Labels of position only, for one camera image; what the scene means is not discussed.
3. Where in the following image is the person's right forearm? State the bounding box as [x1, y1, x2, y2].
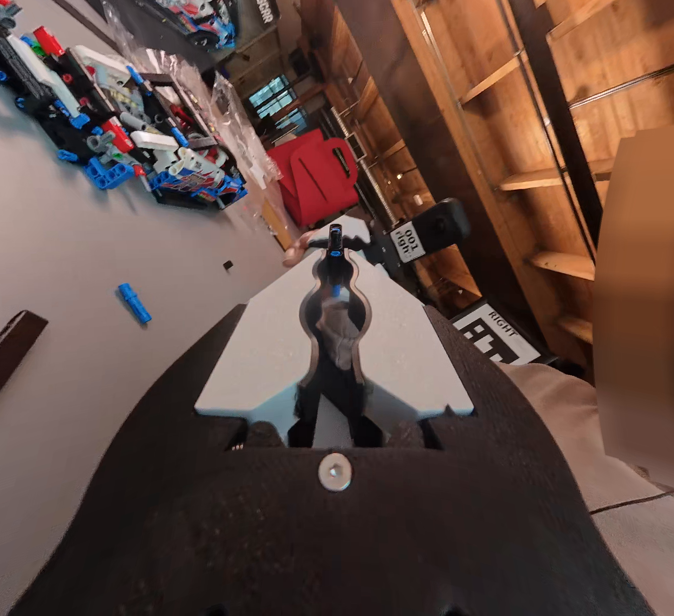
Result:
[500, 362, 674, 514]

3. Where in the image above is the toy brick race car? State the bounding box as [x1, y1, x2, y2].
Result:
[0, 0, 249, 211]

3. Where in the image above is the red felt tote bag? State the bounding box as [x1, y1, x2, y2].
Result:
[266, 129, 361, 228]

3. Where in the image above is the crumpled clear plastic bag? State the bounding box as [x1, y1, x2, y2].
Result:
[100, 0, 296, 237]

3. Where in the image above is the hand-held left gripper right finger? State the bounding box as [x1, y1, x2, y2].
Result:
[342, 251, 476, 422]

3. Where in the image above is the long black brick beam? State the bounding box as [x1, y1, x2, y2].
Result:
[0, 309, 49, 390]

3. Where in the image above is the grey desk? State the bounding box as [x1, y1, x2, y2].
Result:
[0, 0, 317, 616]

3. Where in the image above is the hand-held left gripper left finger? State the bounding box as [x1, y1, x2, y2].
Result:
[194, 250, 328, 445]

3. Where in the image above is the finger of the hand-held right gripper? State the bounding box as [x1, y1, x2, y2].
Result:
[308, 214, 372, 254]

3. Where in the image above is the person's right hand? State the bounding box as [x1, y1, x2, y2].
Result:
[282, 230, 318, 268]

